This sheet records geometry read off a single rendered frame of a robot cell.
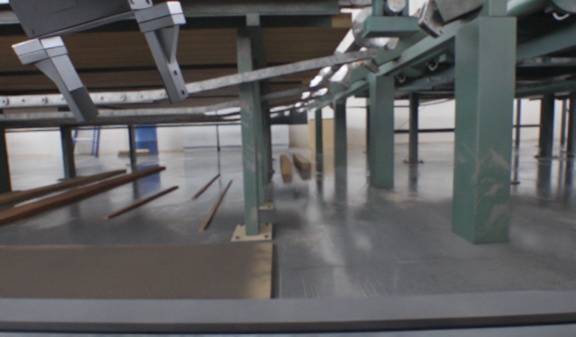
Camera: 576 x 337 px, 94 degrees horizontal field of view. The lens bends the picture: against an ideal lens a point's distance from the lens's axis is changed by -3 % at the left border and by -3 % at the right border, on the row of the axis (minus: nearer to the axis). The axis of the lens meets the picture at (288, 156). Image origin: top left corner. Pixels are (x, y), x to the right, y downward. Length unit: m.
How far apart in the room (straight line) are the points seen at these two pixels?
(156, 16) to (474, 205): 1.05
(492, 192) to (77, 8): 1.14
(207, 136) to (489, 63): 6.00
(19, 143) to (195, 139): 4.65
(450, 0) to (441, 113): 7.12
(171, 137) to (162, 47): 7.17
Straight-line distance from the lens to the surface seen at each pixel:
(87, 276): 1.02
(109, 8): 0.36
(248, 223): 1.10
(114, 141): 8.12
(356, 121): 7.31
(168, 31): 0.35
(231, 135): 6.51
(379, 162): 1.97
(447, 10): 1.14
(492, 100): 1.13
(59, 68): 0.44
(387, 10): 0.92
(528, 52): 2.31
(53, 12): 0.40
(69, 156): 3.47
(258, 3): 1.01
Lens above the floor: 0.40
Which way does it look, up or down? 5 degrees down
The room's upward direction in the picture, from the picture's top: 2 degrees counter-clockwise
